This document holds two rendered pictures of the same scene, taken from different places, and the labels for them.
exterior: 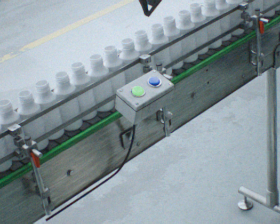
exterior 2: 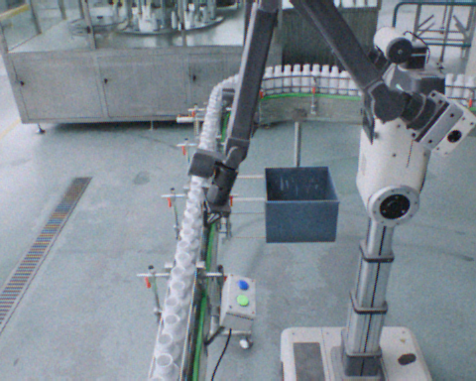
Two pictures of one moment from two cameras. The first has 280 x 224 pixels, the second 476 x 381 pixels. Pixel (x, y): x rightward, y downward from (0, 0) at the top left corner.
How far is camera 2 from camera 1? 1.04 m
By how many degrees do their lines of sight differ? 41
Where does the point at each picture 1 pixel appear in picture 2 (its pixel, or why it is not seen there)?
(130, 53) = (189, 267)
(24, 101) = (169, 368)
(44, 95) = (173, 350)
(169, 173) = (105, 349)
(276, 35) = not seen: hidden behind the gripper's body
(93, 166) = not seen: outside the picture
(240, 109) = (119, 267)
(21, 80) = not seen: outside the picture
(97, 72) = (184, 300)
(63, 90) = (179, 333)
